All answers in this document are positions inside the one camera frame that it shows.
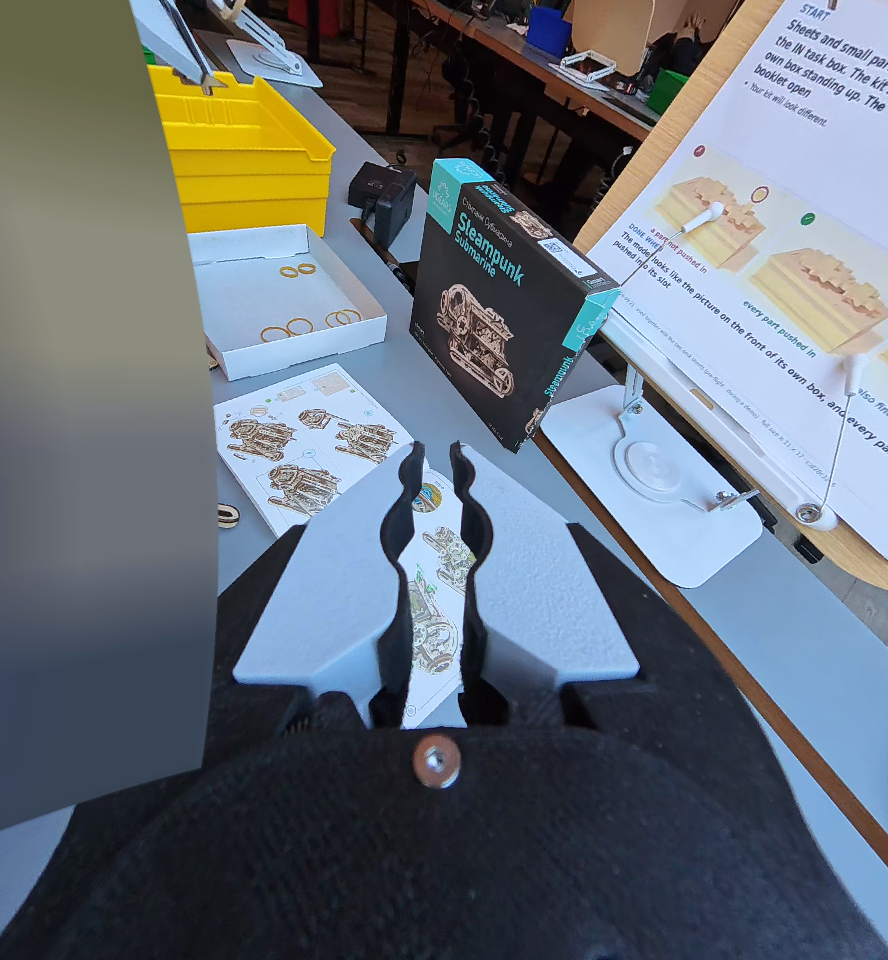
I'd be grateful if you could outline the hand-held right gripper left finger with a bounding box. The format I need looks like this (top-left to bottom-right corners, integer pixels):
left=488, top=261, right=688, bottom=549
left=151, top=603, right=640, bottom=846
left=232, top=441, right=427, bottom=729

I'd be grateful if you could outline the white stand base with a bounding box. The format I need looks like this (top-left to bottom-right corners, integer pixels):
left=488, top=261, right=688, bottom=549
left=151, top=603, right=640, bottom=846
left=540, top=307, right=841, bottom=590

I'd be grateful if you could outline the black model kit box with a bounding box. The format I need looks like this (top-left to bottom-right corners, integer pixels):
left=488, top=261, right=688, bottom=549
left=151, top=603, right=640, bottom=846
left=409, top=157, right=622, bottom=455

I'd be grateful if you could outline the open instruction booklet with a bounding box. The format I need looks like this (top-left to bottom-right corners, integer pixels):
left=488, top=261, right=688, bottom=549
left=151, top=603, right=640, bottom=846
left=213, top=363, right=482, bottom=730

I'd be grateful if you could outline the black power adapter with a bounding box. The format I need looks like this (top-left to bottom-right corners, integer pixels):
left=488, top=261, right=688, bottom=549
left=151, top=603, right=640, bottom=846
left=348, top=161, right=419, bottom=250

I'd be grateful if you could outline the group of tan rubber bands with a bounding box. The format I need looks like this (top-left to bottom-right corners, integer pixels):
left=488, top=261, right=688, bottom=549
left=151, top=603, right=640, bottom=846
left=260, top=262, right=364, bottom=345

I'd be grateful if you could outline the white cardboard tray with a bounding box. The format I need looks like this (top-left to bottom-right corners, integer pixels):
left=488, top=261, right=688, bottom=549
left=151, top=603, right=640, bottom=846
left=187, top=223, right=388, bottom=382

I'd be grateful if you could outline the printed instruction sheet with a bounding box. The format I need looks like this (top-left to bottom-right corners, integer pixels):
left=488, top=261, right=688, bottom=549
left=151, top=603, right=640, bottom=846
left=586, top=0, right=888, bottom=560

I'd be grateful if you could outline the yellow plastic bin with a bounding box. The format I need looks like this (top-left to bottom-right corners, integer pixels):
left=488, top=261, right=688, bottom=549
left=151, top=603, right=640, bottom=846
left=147, top=63, right=337, bottom=237

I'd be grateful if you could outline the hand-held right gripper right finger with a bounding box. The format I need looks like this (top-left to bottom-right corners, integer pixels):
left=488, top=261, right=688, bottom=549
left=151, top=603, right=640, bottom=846
left=450, top=441, right=641, bottom=729

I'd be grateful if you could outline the blue plastic bin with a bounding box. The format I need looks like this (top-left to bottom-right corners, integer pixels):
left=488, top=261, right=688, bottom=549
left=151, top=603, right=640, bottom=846
left=528, top=6, right=574, bottom=60

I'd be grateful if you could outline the white document stand with instructions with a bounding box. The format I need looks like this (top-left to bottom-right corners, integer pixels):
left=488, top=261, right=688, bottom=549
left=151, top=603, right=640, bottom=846
left=573, top=0, right=888, bottom=597

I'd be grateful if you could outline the green plastic bin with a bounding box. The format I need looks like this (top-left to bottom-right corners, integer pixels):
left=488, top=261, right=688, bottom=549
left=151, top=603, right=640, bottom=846
left=648, top=67, right=691, bottom=117

